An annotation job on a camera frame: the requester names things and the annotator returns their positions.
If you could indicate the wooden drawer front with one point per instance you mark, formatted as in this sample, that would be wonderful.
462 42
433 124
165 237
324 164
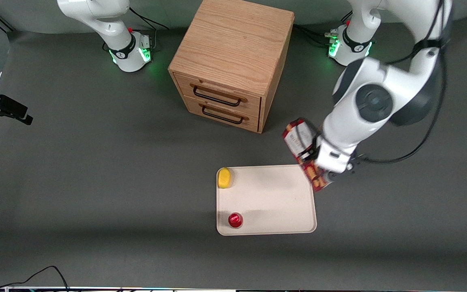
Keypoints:
193 106
253 106

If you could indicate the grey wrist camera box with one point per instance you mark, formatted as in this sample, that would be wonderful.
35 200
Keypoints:
341 177

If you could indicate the cream plastic tray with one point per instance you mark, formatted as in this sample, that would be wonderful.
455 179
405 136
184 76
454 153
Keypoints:
270 202

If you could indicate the red cookie box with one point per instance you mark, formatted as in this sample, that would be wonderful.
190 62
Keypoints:
298 138

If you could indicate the yellow lemon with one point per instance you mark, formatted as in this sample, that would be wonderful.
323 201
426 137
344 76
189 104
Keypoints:
224 178

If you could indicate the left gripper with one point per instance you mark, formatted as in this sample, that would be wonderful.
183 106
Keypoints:
309 154

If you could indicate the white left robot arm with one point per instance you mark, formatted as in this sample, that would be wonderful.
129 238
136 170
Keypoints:
375 101

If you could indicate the wooden drawer cabinet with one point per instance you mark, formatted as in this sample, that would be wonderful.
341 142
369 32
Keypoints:
233 40

